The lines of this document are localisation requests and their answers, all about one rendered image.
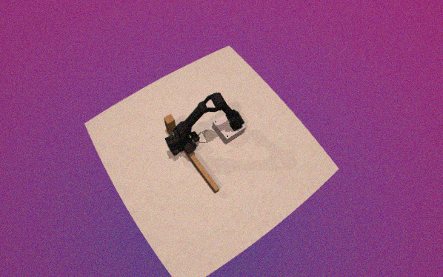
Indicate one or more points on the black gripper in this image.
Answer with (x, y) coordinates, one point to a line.
(178, 147)

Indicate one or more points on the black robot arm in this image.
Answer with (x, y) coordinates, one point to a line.
(183, 128)

